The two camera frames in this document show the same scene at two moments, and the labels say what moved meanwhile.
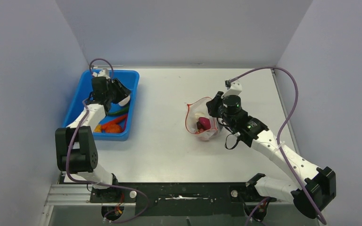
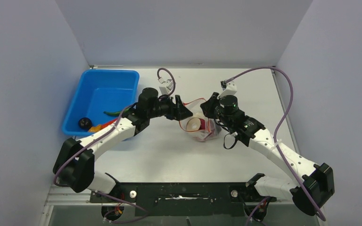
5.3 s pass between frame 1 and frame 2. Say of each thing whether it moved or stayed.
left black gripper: moved
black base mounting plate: stayed
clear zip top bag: moved
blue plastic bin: stayed
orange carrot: stayed
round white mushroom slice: moved
